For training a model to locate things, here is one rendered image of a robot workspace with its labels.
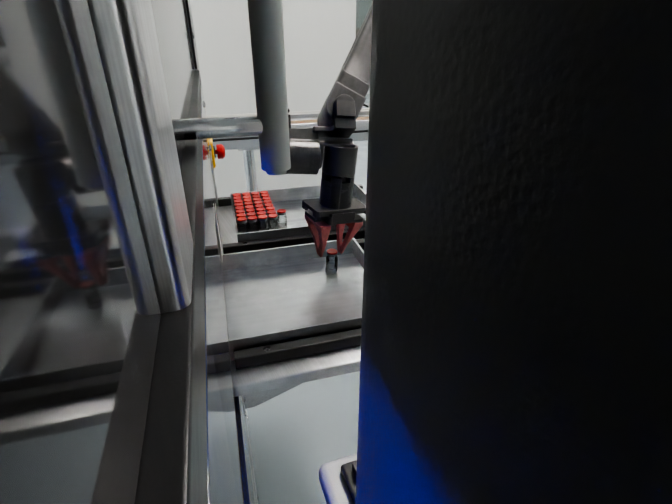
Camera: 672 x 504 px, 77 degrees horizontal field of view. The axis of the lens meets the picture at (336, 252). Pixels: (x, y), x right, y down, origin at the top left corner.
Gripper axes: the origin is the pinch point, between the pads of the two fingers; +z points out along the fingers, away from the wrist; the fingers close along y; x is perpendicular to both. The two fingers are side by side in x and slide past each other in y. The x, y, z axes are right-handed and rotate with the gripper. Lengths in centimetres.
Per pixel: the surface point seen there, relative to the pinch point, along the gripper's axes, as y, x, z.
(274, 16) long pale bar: 24, 29, -35
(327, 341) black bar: 10.8, 19.8, 3.6
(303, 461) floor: -13, -24, 92
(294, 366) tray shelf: 15.9, 20.1, 6.2
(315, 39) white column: -76, -164, -38
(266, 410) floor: -10, -51, 93
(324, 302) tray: 5.4, 8.8, 5.0
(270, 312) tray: 14.3, 7.0, 6.0
